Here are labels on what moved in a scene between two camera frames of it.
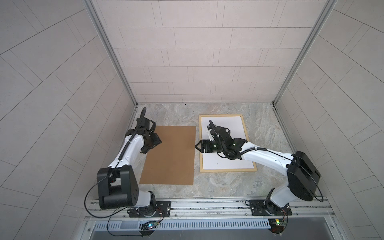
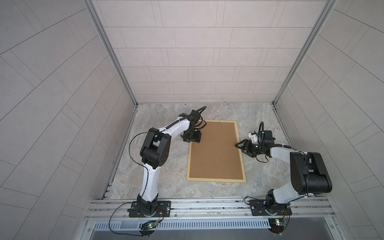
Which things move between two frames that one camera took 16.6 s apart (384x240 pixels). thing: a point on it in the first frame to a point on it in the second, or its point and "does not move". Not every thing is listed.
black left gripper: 156,139 to 197,138
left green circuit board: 149,225 does not move
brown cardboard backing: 172,162 to 216,156
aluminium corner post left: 91,7 does not move
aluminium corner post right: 328,7 does not move
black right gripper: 205,146 to 246,142
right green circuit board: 277,225 does not move
